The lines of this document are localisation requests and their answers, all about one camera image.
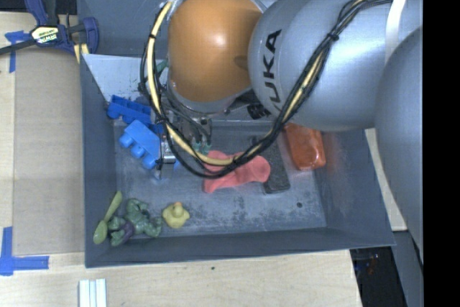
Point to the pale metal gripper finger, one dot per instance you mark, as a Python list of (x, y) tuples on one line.
[(160, 170), (169, 154)]

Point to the light blue toy block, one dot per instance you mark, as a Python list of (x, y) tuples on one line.
[(142, 140)]

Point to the yellow rubber duck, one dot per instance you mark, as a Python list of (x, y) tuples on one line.
[(176, 215)]

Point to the green toy figure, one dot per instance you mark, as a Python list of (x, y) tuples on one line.
[(138, 223)]

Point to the dark blue toy block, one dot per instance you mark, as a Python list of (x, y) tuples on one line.
[(129, 110)]

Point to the green plastic spoon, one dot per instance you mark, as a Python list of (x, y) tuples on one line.
[(108, 217)]

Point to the red cloth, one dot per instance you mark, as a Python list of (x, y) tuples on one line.
[(248, 174)]

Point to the grey metal bin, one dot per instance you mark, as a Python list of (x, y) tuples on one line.
[(230, 219)]

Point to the dark flat block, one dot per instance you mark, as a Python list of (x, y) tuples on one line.
[(277, 176)]

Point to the pale wood board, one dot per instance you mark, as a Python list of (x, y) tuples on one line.
[(46, 154)]

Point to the orange sponge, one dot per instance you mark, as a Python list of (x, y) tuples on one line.
[(305, 149)]

